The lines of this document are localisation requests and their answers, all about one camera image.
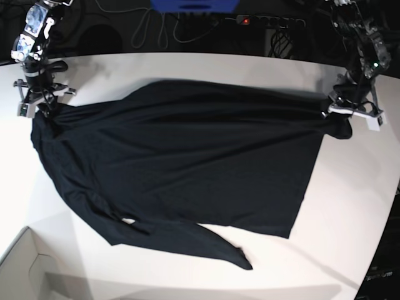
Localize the blue plastic bin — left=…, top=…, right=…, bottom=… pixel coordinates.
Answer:
left=150, top=0, right=239, bottom=13

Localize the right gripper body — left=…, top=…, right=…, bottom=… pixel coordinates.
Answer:
left=13, top=79, right=76, bottom=119

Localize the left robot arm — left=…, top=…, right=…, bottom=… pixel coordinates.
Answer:
left=321, top=1, right=392, bottom=131

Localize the black t-shirt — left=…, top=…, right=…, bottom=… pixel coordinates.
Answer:
left=31, top=81, right=353, bottom=270

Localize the black power strip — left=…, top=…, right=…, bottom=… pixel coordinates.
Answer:
left=234, top=15, right=306, bottom=29

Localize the white cardboard box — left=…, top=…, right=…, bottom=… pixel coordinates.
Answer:
left=1, top=227, right=93, bottom=300

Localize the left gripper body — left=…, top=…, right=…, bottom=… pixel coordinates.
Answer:
left=321, top=90, right=387, bottom=131

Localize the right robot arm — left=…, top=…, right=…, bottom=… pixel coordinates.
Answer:
left=11, top=1, right=76, bottom=118

